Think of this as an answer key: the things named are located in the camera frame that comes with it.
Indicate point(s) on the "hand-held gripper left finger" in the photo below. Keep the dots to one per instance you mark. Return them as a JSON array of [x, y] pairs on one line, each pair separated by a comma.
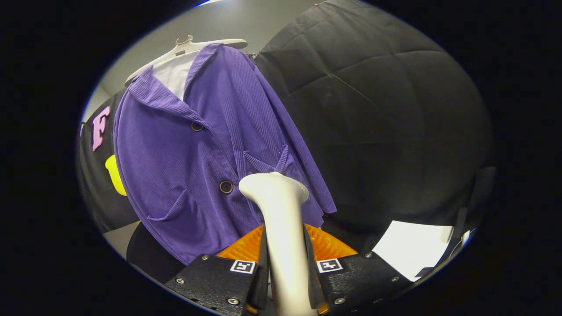
[[210, 281]]

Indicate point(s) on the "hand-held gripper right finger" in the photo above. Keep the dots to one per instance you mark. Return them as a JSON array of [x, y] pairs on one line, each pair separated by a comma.
[[364, 281]]

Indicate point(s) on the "white garment steamer head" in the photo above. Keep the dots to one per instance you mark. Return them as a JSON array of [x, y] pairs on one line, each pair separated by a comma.
[[283, 219]]

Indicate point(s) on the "white clothes hanger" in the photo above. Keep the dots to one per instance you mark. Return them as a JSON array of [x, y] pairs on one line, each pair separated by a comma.
[[193, 44]]

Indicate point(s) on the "white flat sheet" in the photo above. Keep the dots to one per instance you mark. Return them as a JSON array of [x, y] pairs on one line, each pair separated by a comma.
[[412, 250]]

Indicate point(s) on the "grey cabinet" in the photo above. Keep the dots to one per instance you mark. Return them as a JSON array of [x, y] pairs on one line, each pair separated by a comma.
[[149, 254]]

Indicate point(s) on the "black backdrop cloth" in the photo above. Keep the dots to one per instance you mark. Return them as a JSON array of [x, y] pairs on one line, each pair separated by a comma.
[[386, 109], [99, 193]]

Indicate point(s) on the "white inner shirt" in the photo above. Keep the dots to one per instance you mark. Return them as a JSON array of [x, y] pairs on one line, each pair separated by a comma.
[[175, 74]]

